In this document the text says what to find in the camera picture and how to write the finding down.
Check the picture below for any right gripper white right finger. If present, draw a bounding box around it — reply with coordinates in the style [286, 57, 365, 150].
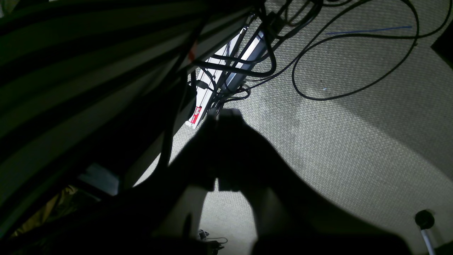
[217, 109, 354, 248]

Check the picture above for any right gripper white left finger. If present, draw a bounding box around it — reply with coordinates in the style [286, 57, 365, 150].
[134, 115, 219, 248]

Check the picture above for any black caster wheel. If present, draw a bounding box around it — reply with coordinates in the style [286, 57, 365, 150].
[414, 210, 435, 230]

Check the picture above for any white power strip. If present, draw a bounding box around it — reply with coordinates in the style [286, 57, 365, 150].
[185, 27, 266, 129]

